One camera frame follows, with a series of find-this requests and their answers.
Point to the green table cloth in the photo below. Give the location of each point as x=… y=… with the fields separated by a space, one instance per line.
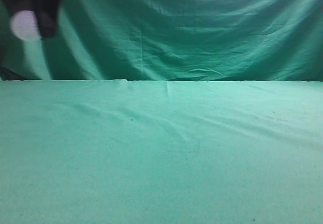
x=161 y=152

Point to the green backdrop cloth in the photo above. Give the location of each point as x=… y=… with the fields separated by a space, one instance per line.
x=173 y=40

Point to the white dimpled ball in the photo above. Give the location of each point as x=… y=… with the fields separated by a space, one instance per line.
x=23 y=25

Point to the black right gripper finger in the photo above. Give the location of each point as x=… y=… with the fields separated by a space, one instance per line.
x=46 y=12

